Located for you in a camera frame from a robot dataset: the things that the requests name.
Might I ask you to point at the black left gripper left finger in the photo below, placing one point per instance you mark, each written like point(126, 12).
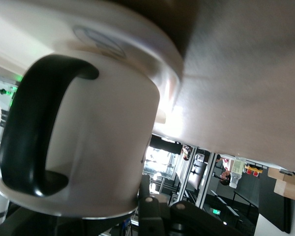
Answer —
point(64, 227)

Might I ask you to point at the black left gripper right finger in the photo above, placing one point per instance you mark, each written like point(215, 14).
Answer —
point(152, 218)

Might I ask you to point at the white rabbit print tray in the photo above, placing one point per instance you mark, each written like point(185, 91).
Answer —
point(39, 29)

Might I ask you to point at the aluminium profile rack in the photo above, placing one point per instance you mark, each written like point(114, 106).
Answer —
point(201, 177)

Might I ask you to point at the small cardboard box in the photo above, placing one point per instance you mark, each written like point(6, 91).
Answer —
point(279, 174)

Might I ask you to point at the large cardboard box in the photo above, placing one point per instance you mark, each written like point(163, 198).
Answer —
point(288, 190)

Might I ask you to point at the brown table cover sheet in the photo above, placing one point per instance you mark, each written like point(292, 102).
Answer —
point(236, 86)

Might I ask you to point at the black wall panel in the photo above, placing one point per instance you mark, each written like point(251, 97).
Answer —
point(273, 214)

